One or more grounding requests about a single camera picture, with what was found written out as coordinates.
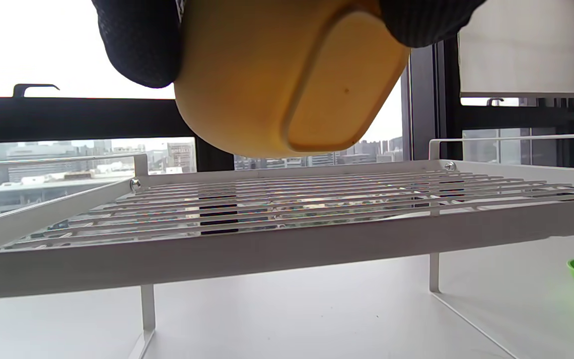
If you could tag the white roller blind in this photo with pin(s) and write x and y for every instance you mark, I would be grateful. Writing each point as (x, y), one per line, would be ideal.
(516, 45)

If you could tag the person's left hand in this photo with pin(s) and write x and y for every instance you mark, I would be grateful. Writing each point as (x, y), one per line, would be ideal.
(137, 40)

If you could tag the yellow small dish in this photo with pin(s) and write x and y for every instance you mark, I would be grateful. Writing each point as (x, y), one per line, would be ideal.
(247, 75)

